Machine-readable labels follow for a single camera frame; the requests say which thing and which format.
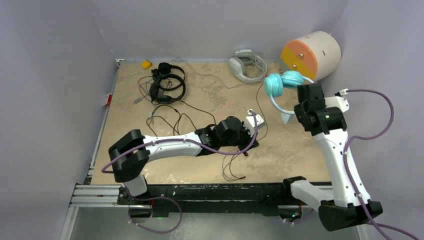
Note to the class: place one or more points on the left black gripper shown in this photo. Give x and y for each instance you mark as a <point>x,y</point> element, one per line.
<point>248,138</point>

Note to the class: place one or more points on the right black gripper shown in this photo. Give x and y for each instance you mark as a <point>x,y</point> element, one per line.
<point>298,109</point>

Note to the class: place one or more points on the teal cat-ear headphones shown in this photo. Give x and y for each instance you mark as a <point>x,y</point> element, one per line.
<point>274,85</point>

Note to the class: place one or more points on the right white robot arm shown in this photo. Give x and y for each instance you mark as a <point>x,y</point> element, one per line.
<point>349,204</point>

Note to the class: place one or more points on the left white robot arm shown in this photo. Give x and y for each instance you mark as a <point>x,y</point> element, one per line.
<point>129,155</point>

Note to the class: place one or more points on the white grey headphones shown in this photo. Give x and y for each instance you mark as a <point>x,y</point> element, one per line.
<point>246,57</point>

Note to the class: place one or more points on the round pastel drawer box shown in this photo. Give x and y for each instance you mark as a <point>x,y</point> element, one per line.
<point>315,55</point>

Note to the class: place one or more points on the small yellow block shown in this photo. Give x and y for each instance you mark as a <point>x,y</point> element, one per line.
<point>146,64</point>

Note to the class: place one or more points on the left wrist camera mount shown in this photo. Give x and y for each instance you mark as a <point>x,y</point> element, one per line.
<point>250,122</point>

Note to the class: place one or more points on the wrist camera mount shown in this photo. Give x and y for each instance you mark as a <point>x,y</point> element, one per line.
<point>339,100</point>
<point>250,122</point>

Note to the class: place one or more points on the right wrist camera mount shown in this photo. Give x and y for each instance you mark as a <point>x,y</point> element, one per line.
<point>339,100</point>

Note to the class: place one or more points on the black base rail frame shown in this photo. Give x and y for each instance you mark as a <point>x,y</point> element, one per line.
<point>268,199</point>

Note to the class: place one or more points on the red tag on wall edge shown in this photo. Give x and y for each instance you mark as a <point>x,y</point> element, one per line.
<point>108,99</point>

